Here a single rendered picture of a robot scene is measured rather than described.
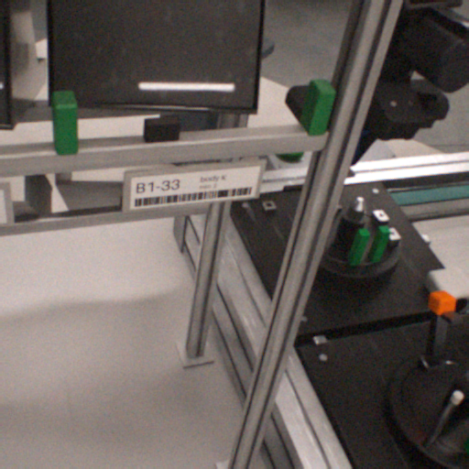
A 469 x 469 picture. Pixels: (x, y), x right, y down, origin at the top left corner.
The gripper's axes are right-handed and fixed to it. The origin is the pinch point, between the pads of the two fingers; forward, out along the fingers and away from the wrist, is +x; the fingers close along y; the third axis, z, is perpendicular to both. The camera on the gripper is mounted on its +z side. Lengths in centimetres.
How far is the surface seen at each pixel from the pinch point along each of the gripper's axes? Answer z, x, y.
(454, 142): -139, 109, 152
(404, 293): 13.0, 13.8, 3.9
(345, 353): 19.6, 13.8, -7.4
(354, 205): 4.5, 6.2, -0.8
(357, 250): 9.2, 9.1, -2.0
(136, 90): 20.9, -20.8, -32.1
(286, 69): -208, 108, 98
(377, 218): 3.1, 10.2, 4.4
